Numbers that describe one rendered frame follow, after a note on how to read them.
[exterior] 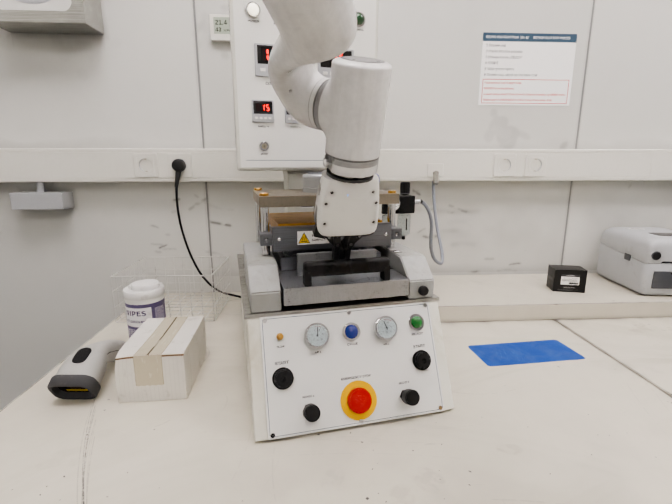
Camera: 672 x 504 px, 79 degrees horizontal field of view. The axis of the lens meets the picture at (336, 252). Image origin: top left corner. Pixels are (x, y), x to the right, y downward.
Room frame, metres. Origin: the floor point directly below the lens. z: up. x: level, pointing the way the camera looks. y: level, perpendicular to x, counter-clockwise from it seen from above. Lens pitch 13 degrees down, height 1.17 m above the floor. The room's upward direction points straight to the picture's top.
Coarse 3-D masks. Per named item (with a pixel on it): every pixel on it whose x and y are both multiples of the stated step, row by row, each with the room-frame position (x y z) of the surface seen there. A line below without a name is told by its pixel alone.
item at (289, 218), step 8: (272, 216) 0.85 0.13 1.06; (280, 216) 0.85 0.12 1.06; (288, 216) 0.85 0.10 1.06; (296, 216) 0.85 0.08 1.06; (304, 216) 0.85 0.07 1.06; (312, 216) 0.85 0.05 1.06; (272, 224) 0.84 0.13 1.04; (280, 224) 0.74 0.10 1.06; (288, 224) 0.75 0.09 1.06; (296, 224) 0.75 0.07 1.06; (304, 224) 0.75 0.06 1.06; (312, 224) 0.76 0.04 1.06
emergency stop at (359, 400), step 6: (354, 390) 0.60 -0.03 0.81; (360, 390) 0.60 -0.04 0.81; (366, 390) 0.60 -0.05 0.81; (348, 396) 0.59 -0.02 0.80; (354, 396) 0.59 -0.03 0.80; (360, 396) 0.59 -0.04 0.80; (366, 396) 0.59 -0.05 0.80; (348, 402) 0.59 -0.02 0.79; (354, 402) 0.59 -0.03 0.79; (360, 402) 0.59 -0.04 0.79; (366, 402) 0.59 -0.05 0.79; (354, 408) 0.58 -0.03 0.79; (360, 408) 0.58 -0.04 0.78; (366, 408) 0.59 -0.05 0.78
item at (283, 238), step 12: (276, 228) 0.72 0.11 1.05; (288, 228) 0.73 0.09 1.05; (300, 228) 0.73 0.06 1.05; (312, 228) 0.74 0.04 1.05; (384, 228) 0.78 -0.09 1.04; (396, 228) 0.78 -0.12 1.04; (264, 240) 0.72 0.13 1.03; (276, 240) 0.72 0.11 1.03; (288, 240) 0.73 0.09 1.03; (300, 240) 0.73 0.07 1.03; (312, 240) 0.74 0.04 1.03; (324, 240) 0.74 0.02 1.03; (360, 240) 0.76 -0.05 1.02; (372, 240) 0.77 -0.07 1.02; (384, 240) 0.78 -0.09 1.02
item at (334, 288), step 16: (304, 256) 0.71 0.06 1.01; (320, 256) 0.72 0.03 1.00; (352, 256) 0.73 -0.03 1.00; (368, 256) 0.74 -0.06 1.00; (288, 272) 0.73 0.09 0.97; (288, 288) 0.63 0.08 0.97; (304, 288) 0.64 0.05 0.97; (320, 288) 0.64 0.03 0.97; (336, 288) 0.65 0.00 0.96; (352, 288) 0.66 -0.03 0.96; (368, 288) 0.67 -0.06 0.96; (384, 288) 0.67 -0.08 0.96; (400, 288) 0.68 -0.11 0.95; (288, 304) 0.63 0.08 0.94; (304, 304) 0.66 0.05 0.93
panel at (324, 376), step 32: (288, 320) 0.63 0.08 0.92; (320, 320) 0.64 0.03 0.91; (352, 320) 0.65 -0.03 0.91; (288, 352) 0.61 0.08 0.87; (320, 352) 0.62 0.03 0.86; (352, 352) 0.63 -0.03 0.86; (384, 352) 0.64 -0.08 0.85; (416, 352) 0.65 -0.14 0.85; (320, 384) 0.59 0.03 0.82; (352, 384) 0.60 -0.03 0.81; (384, 384) 0.62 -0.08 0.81; (416, 384) 0.63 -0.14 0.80; (288, 416) 0.56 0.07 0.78; (320, 416) 0.57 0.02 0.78; (352, 416) 0.58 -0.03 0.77; (384, 416) 0.59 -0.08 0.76
